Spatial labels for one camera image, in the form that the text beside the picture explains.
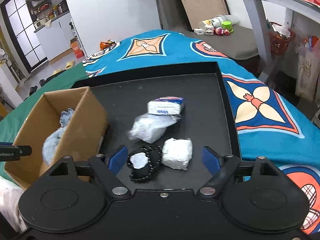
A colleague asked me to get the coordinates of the black plastic tray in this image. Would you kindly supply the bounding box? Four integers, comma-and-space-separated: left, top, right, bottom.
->
74, 62, 240, 191

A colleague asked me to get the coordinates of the leaning black framed board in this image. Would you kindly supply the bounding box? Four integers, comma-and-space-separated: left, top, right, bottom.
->
172, 0, 231, 30

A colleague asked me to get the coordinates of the clear plastic bag item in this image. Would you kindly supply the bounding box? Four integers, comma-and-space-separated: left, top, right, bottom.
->
127, 113, 181, 144

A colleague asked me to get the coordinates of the denim blue plush toy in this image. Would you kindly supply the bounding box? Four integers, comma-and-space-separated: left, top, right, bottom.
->
59, 108, 74, 127

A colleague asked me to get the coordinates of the black white plush toy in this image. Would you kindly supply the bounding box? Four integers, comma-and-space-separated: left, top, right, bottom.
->
126, 146, 163, 183

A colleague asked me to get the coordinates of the yellow slipper left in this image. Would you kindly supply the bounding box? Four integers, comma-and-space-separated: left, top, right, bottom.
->
53, 69, 63, 75

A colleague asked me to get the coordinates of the grey desk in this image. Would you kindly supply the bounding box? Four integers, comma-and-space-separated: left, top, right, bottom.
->
243, 0, 319, 82

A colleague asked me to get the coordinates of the fluffy blue plush toy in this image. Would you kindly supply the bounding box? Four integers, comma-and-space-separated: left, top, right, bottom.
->
42, 127, 67, 166

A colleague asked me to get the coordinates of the yellow slipper right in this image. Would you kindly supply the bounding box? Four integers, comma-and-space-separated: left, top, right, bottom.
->
66, 61, 75, 69

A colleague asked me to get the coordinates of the orange cardboard box on floor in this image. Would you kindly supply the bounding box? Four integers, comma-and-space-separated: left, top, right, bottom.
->
70, 37, 84, 59

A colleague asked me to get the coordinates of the cream white blanket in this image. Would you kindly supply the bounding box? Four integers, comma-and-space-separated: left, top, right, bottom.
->
0, 177, 27, 233

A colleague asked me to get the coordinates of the grey bench mattress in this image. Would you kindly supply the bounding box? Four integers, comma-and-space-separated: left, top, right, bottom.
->
170, 25, 259, 60

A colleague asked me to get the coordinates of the white soft bundle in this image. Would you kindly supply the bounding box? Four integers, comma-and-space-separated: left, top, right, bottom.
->
162, 138, 193, 171

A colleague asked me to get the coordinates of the blue patterned blanket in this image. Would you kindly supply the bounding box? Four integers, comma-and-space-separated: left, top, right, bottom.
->
82, 30, 319, 234

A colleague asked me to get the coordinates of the white kitchen cabinet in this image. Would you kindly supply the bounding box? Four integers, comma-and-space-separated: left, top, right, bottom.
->
34, 12, 74, 61

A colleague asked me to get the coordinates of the tissue pack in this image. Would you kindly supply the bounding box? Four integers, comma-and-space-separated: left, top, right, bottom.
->
147, 96, 185, 115

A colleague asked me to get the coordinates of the yellow slipper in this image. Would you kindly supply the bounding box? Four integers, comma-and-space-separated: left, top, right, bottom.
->
53, 69, 63, 75
66, 61, 75, 69

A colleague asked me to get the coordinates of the orange bag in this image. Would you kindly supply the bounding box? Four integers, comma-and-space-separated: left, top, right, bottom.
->
99, 40, 117, 50

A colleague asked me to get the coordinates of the grey door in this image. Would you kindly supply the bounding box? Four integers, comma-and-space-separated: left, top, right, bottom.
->
156, 0, 190, 33

